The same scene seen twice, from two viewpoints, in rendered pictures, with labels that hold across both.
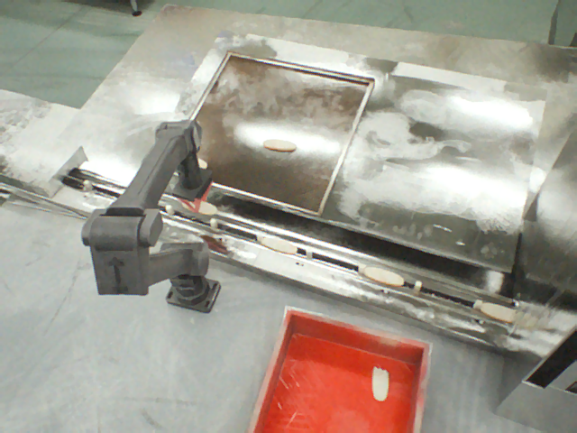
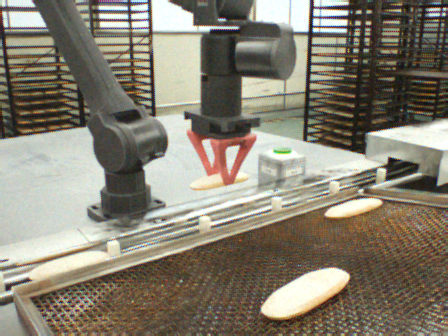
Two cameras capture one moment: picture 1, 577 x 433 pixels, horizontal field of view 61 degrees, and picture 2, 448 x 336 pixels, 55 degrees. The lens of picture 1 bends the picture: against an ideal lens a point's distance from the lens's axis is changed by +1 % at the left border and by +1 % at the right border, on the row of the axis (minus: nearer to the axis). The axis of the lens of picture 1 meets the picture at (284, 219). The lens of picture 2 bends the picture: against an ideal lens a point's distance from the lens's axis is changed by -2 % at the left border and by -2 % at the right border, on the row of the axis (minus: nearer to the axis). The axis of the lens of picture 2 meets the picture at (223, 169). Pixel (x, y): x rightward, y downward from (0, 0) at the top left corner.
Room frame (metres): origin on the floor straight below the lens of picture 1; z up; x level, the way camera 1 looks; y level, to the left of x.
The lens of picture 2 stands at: (1.12, -0.31, 1.12)
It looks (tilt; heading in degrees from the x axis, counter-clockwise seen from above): 17 degrees down; 119
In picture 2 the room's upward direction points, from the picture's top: straight up
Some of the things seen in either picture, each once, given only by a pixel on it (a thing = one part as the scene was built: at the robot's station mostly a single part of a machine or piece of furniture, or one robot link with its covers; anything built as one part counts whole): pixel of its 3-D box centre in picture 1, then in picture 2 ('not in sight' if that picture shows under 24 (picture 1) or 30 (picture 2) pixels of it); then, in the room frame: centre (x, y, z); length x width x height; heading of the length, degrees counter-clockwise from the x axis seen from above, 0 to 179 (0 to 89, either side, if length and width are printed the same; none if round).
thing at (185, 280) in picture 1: (183, 262); (133, 150); (0.64, 0.25, 0.94); 0.09 x 0.05 x 0.10; 173
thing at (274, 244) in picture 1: (279, 244); (70, 263); (0.73, 0.02, 0.86); 0.10 x 0.04 x 0.01; 64
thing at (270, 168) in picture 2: not in sight; (282, 180); (0.82, 0.49, 0.84); 0.08 x 0.08 x 0.11; 64
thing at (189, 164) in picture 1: (186, 156); (225, 55); (0.84, 0.22, 1.10); 0.07 x 0.06 x 0.07; 173
